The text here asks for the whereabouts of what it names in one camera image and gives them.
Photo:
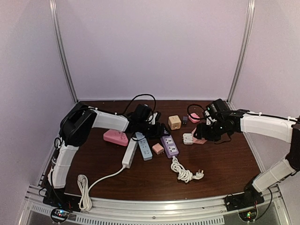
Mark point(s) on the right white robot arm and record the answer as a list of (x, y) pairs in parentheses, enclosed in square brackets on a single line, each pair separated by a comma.
[(244, 121)]

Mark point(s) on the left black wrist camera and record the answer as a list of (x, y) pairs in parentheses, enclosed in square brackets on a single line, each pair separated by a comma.
[(141, 113)]

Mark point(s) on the aluminium front rail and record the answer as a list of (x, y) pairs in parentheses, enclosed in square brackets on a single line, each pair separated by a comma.
[(205, 211)]

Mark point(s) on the pink plug adapter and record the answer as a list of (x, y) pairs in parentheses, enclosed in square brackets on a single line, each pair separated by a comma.
[(194, 118)]

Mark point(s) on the light pink cube adapter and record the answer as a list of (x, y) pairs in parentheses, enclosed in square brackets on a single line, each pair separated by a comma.
[(197, 141)]

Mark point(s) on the small white cube adapter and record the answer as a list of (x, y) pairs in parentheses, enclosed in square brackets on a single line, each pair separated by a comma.
[(187, 138)]

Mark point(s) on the right aluminium frame post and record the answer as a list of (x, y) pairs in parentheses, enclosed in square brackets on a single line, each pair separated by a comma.
[(243, 49)]

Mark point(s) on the black plug adapter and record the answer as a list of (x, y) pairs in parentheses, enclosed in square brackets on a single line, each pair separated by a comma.
[(184, 120)]

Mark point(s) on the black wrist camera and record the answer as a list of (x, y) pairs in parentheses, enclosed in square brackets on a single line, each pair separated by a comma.
[(141, 113), (216, 107)]

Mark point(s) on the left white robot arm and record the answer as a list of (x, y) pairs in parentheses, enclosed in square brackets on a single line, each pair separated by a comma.
[(78, 123)]

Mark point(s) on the white power strip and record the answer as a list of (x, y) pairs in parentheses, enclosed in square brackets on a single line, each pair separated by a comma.
[(129, 154)]

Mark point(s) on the beige cube socket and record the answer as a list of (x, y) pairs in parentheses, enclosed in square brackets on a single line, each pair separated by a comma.
[(174, 122)]

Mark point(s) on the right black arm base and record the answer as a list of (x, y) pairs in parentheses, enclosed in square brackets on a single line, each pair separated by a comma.
[(249, 198)]

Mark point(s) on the light blue power strip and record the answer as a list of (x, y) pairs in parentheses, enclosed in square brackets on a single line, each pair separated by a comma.
[(144, 146)]

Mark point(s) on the light pink usb charger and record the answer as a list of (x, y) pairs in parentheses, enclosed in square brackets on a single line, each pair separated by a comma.
[(158, 148)]

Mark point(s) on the left aluminium frame post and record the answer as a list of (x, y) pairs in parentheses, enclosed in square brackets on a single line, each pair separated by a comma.
[(61, 50)]

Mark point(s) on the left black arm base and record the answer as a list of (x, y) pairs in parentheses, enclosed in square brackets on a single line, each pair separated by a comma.
[(58, 199)]

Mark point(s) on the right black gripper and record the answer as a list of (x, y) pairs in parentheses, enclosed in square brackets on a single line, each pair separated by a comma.
[(202, 133)]

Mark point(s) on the aluminium frame post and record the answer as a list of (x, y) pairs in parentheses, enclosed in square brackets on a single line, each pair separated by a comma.
[(61, 50), (243, 49)]

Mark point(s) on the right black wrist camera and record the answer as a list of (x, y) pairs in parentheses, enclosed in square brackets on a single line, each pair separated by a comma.
[(216, 107)]

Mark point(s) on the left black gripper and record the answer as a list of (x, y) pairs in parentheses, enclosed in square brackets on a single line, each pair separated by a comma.
[(156, 134)]

